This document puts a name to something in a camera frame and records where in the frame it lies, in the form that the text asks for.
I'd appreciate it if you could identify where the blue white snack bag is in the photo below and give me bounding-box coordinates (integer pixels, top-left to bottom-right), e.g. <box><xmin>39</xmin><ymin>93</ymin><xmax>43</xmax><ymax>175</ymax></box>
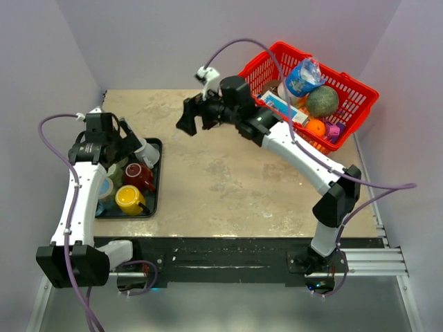
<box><xmin>284</xmin><ymin>58</ymin><xmax>325</xmax><ymax>98</ymax></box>

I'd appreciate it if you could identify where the pale blue mug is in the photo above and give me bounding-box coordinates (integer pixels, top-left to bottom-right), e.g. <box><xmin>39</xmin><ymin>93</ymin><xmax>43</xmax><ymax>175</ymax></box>
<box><xmin>134</xmin><ymin>138</ymin><xmax>160</xmax><ymax>169</ymax></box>

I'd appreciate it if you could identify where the pale green mug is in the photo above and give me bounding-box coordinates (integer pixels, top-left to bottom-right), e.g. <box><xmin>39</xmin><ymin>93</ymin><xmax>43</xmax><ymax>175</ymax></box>
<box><xmin>107</xmin><ymin>164</ymin><xmax>123</xmax><ymax>188</ymax></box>

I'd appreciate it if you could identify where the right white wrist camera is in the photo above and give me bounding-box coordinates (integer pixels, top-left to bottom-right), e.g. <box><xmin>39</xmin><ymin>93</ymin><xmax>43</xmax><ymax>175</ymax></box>
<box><xmin>195</xmin><ymin>66</ymin><xmax>221</xmax><ymax>101</ymax></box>

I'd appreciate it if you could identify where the green melon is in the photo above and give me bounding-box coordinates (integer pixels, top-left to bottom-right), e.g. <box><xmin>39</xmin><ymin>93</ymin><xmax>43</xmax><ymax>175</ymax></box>
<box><xmin>305</xmin><ymin>85</ymin><xmax>339</xmax><ymax>118</ymax></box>

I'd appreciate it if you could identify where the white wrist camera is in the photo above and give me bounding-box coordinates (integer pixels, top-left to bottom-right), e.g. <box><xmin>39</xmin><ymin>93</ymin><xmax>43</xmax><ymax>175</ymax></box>
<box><xmin>195</xmin><ymin>66</ymin><xmax>221</xmax><ymax>101</ymax></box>
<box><xmin>75</xmin><ymin>107</ymin><xmax>103</xmax><ymax>122</ymax></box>

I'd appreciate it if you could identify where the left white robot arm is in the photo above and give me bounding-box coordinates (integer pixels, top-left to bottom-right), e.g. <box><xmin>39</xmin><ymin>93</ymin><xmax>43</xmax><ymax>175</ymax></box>
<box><xmin>36</xmin><ymin>108</ymin><xmax>143</xmax><ymax>288</ymax></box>

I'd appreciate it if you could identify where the black plastic tray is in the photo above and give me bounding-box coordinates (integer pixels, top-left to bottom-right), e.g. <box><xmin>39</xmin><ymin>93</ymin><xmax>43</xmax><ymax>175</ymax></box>
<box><xmin>96</xmin><ymin>138</ymin><xmax>163</xmax><ymax>219</ymax></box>

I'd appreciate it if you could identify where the red plastic basket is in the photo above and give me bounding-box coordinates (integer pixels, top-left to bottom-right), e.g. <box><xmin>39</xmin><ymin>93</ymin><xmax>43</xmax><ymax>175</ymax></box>
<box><xmin>239</xmin><ymin>41</ymin><xmax>379</xmax><ymax>155</ymax></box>

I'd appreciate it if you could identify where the yellow mug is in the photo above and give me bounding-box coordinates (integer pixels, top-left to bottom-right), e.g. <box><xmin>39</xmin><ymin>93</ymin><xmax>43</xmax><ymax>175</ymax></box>
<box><xmin>115</xmin><ymin>185</ymin><xmax>150</xmax><ymax>216</ymax></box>

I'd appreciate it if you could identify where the orange fruit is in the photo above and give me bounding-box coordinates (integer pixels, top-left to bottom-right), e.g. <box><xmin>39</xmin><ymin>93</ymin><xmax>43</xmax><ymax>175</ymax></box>
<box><xmin>305</xmin><ymin>119</ymin><xmax>326</xmax><ymax>138</ymax></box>

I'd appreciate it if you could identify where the blue white box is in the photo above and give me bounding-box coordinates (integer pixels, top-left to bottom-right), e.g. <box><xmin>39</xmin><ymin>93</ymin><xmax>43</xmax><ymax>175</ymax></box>
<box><xmin>259</xmin><ymin>91</ymin><xmax>309</xmax><ymax>127</ymax></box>

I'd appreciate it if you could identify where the purple toy block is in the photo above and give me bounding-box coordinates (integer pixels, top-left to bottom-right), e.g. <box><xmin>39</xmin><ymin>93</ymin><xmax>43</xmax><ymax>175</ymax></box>
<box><xmin>324</xmin><ymin>121</ymin><xmax>345</xmax><ymax>144</ymax></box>

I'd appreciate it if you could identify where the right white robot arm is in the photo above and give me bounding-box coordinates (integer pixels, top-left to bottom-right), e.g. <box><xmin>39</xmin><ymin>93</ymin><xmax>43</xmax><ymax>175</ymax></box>
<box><xmin>176</xmin><ymin>74</ymin><xmax>361</xmax><ymax>273</ymax></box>

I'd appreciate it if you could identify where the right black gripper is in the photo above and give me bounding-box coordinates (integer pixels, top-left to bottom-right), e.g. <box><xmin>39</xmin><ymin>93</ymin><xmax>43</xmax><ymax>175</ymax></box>
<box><xmin>177</xmin><ymin>84</ymin><xmax>240</xmax><ymax>136</ymax></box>

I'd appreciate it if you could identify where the teal rimmed mug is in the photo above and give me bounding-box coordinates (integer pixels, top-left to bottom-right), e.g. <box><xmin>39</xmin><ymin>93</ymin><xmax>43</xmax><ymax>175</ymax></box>
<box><xmin>96</xmin><ymin>177</ymin><xmax>116</xmax><ymax>216</ymax></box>

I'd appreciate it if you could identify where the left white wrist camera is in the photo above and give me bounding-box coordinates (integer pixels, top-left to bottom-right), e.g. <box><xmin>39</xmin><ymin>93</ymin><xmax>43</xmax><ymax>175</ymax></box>
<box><xmin>75</xmin><ymin>107</ymin><xmax>103</xmax><ymax>122</ymax></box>

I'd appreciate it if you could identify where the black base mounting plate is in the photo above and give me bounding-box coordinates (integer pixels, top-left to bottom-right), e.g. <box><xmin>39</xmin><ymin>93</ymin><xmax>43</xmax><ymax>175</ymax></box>
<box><xmin>93</xmin><ymin>237</ymin><xmax>386</xmax><ymax>288</ymax></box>

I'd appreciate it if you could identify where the brown floral mug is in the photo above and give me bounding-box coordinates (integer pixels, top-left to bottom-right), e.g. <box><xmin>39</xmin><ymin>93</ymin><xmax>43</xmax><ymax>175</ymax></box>
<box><xmin>123</xmin><ymin>163</ymin><xmax>156</xmax><ymax>193</ymax></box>

